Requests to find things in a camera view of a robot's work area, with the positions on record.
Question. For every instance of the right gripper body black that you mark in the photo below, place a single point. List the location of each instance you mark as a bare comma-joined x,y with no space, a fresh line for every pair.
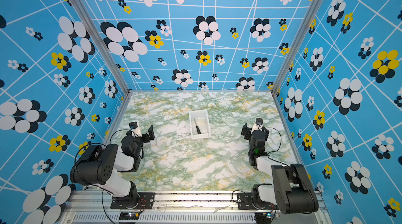
251,139

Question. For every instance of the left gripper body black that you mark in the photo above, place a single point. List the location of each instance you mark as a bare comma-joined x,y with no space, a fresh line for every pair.
138,144

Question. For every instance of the black handled screwdriver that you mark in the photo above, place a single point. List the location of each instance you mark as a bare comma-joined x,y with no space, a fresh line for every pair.
197,127

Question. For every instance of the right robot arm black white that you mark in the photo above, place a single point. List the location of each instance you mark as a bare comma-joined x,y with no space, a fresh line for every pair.
290,192

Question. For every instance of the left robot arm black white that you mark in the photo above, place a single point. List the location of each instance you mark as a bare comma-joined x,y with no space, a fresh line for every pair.
100,164

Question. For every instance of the white plastic bin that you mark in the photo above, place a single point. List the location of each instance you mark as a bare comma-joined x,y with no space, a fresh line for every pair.
202,119

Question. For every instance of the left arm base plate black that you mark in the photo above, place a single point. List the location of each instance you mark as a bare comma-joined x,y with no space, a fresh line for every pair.
140,201

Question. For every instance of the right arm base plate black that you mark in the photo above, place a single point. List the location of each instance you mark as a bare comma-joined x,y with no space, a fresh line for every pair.
246,201

